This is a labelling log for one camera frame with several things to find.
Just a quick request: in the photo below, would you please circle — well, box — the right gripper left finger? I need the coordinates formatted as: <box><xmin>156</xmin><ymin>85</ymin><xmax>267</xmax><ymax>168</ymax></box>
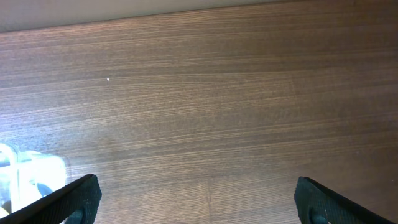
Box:
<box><xmin>1</xmin><ymin>174</ymin><xmax>102</xmax><ymax>224</ymax></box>

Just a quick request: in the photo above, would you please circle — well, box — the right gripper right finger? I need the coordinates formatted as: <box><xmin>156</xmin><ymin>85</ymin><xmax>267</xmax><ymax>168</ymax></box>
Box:
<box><xmin>294</xmin><ymin>177</ymin><xmax>394</xmax><ymax>224</ymax></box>

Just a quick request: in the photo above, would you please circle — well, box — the right clear plastic container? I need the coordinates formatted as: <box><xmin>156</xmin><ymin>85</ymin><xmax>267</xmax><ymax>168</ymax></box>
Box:
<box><xmin>1</xmin><ymin>143</ymin><xmax>67</xmax><ymax>218</ymax></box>

